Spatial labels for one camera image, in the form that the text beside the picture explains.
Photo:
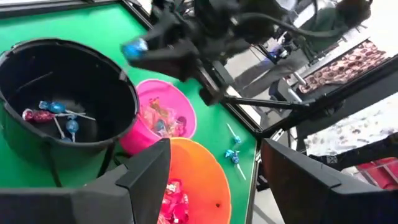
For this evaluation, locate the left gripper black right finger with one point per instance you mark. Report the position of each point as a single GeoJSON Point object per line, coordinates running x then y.
{"type": "Point", "coordinates": [304, 199]}

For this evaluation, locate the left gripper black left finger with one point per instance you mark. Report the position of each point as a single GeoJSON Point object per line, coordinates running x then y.
{"type": "Point", "coordinates": [140, 199]}

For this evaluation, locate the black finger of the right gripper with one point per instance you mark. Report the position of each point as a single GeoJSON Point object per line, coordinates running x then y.
{"type": "Point", "coordinates": [166, 29]}
{"type": "Point", "coordinates": [171, 62]}

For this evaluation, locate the red Skittles packet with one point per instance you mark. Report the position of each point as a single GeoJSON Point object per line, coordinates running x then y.
{"type": "Point", "coordinates": [174, 193]}
{"type": "Point", "coordinates": [174, 214]}

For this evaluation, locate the blue lollipop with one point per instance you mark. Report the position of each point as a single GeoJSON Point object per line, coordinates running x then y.
{"type": "Point", "coordinates": [66, 140]}
{"type": "Point", "coordinates": [235, 159]}
{"type": "Point", "coordinates": [135, 49]}
{"type": "Point", "coordinates": [72, 126]}
{"type": "Point", "coordinates": [56, 107]}
{"type": "Point", "coordinates": [230, 153]}
{"type": "Point", "coordinates": [237, 139]}

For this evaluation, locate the red lollipop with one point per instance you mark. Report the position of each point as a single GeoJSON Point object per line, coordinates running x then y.
{"type": "Point", "coordinates": [38, 116]}

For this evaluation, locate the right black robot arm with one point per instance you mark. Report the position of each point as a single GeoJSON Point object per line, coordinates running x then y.
{"type": "Point", "coordinates": [261, 21]}

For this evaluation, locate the heap of clear-wrapped candy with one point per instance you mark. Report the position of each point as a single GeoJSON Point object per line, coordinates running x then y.
{"type": "Point", "coordinates": [161, 121]}

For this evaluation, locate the pink jack-o-lantern bucket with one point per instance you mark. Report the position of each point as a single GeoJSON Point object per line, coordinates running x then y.
{"type": "Point", "coordinates": [155, 88]}

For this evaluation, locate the green table mat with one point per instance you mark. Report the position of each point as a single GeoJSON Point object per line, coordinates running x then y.
{"type": "Point", "coordinates": [102, 28]}

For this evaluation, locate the orange pumpkin bucket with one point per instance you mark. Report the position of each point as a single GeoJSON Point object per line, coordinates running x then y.
{"type": "Point", "coordinates": [205, 174]}

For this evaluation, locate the red object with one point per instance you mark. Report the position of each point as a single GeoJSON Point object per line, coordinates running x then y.
{"type": "Point", "coordinates": [382, 174]}

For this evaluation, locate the person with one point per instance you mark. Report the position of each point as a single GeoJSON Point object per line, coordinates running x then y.
{"type": "Point", "coordinates": [326, 21]}

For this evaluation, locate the black diagonal rig strut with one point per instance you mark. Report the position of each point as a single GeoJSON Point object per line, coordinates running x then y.
{"type": "Point", "coordinates": [357, 93]}

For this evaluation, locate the black plastic bucket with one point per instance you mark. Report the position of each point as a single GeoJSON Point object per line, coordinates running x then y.
{"type": "Point", "coordinates": [31, 62]}

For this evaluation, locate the brown patterned mat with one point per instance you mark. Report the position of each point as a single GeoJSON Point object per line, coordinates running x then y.
{"type": "Point", "coordinates": [348, 65]}

